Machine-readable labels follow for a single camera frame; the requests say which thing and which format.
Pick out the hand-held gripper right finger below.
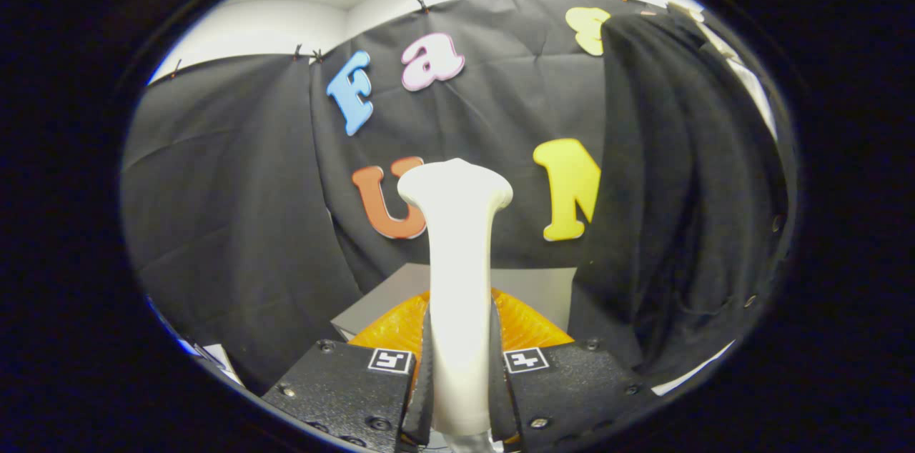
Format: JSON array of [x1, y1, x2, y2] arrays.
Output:
[[488, 287, 662, 453]]

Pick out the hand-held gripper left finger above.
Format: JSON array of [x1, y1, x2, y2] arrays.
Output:
[[261, 289, 435, 453]]

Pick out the white garment steamer head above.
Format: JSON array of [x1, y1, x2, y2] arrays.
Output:
[[397, 158, 514, 438]]

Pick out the black button jacket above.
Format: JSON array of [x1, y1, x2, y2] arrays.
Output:
[[568, 6, 791, 386]]

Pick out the grey cabinet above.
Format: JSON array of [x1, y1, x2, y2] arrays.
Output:
[[330, 264, 576, 343]]

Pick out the white paper sheets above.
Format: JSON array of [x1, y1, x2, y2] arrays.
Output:
[[175, 335, 244, 386]]

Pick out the black backdrop cloth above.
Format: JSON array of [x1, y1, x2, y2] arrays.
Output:
[[122, 0, 716, 397]]

